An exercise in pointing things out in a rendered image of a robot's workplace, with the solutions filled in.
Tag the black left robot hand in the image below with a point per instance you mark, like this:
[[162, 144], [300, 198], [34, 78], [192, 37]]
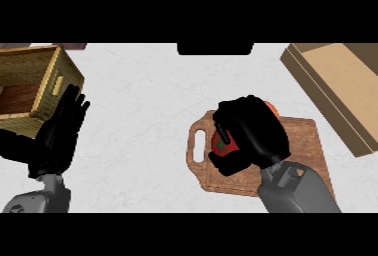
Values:
[[56, 140]]

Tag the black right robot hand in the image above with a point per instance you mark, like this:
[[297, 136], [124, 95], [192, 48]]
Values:
[[256, 133]]

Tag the red tomato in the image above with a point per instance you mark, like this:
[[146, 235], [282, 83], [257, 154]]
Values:
[[222, 145]]

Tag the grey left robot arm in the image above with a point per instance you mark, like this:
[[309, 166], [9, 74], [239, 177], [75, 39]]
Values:
[[41, 200]]

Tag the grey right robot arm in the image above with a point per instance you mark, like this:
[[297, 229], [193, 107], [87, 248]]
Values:
[[300, 193]]

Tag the brown wooden cutting board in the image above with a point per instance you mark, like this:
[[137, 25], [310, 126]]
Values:
[[304, 146]]

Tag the open cardboard box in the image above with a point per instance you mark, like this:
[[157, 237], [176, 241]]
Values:
[[30, 76]]

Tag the tan flat cardboard carton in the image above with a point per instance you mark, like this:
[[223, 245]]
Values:
[[340, 90]]

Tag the orange round fruit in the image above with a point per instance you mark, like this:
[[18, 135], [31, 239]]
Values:
[[272, 108]]

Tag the black appliance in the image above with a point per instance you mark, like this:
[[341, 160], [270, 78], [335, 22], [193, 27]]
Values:
[[216, 48]]

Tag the dark brown block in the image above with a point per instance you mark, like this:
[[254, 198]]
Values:
[[69, 45]]

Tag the grey brown block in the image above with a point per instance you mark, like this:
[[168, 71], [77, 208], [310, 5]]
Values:
[[13, 45]]

